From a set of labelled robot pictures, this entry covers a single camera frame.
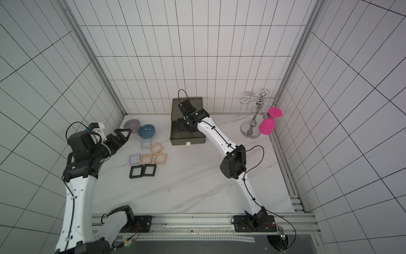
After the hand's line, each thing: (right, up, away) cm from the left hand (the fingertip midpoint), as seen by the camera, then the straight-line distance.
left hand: (127, 137), depth 71 cm
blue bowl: (-5, +2, +36) cm, 37 cm away
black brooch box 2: (-4, -22, +19) cm, 29 cm away
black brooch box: (+4, -20, +18) cm, 27 cm away
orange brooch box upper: (+4, -9, +30) cm, 31 cm away
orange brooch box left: (0, -15, +24) cm, 28 cm away
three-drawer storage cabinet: (+22, -2, +23) cm, 31 cm away
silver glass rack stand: (+68, +3, +36) cm, 77 cm away
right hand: (+20, +4, +17) cm, 27 cm away
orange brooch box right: (+8, -15, +24) cm, 29 cm away
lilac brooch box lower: (-8, -15, +24) cm, 29 cm away
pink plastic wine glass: (+72, +6, +19) cm, 75 cm away
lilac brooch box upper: (-4, -6, +32) cm, 33 cm away
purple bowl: (-15, +6, +38) cm, 42 cm away
